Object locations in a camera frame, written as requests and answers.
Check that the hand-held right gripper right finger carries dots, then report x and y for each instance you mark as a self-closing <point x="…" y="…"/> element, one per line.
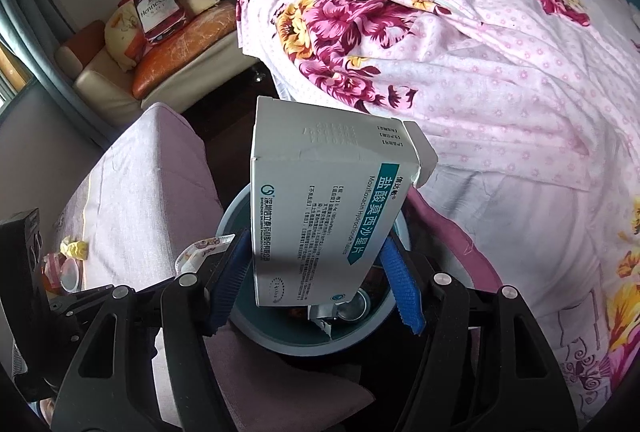
<point x="402" y="292"/>

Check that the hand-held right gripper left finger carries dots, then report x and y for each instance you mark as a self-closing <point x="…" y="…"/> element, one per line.
<point x="230" y="287"/>

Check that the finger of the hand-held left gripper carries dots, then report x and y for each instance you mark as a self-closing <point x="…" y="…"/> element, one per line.
<point x="75" y="307"/>

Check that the teal trash bin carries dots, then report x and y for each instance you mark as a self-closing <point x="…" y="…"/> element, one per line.
<point x="300" y="337"/>

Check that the white medicine box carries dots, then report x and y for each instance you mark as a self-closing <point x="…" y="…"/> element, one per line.
<point x="310" y="212"/>

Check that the pink cup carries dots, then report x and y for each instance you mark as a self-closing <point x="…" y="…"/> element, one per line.
<point x="65" y="274"/>

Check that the crumpled yellow wrapper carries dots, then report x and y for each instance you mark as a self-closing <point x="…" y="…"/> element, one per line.
<point x="75" y="248"/>

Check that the lavender cloth-covered bench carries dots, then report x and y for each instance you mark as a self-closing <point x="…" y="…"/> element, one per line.
<point x="140" y="187"/>

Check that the cream sofa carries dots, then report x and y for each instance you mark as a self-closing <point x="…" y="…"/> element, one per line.
<point x="105" y="86"/>

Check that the pink floral blanket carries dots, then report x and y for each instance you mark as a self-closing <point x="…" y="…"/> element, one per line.
<point x="500" y="86"/>

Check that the orange seat cushion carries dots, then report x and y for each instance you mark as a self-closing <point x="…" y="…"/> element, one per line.
<point x="185" y="46"/>

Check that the blue curtain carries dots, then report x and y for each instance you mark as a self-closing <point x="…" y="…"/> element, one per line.
<point x="30" y="26"/>

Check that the floral pillow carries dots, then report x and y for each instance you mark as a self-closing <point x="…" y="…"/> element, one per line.
<point x="120" y="36"/>

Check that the red bottle-print bag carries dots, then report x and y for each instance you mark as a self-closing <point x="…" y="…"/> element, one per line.
<point x="157" y="6"/>

